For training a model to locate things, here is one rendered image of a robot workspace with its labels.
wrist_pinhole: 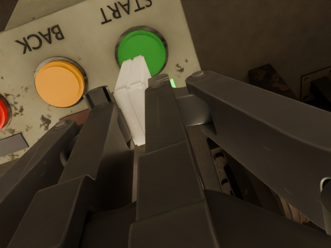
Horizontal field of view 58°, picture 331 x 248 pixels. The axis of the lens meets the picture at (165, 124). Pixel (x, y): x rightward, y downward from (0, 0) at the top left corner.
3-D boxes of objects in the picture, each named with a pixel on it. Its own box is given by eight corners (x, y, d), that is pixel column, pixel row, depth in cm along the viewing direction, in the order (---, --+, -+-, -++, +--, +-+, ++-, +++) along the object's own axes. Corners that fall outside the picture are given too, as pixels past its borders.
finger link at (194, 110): (148, 109, 12) (218, 85, 12) (147, 78, 17) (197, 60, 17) (160, 140, 13) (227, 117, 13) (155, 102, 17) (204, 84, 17)
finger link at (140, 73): (127, 87, 13) (143, 81, 13) (132, 57, 20) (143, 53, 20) (150, 142, 15) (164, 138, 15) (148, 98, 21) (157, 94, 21)
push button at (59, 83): (93, 93, 28) (90, 99, 26) (53, 107, 28) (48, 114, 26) (74, 51, 26) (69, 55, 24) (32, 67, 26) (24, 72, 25)
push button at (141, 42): (170, 65, 27) (172, 70, 25) (129, 80, 27) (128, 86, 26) (155, 21, 25) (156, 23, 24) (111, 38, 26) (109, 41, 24)
